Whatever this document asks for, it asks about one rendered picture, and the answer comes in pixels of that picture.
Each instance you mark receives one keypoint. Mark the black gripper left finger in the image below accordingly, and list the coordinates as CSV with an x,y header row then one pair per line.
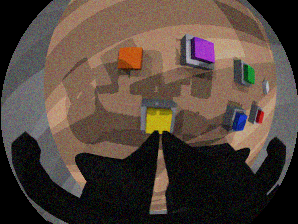
x,y
137,171

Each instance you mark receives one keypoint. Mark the purple button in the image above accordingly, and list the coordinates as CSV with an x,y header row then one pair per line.
x,y
197,52

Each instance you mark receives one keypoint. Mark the yellow button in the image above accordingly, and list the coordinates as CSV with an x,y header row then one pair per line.
x,y
157,115

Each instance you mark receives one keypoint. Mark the blue button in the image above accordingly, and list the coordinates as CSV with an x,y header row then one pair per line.
x,y
235,119

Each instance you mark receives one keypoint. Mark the green button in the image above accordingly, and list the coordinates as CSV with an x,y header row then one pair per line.
x,y
243,73

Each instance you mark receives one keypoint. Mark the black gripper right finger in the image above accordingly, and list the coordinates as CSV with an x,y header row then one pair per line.
x,y
189,170

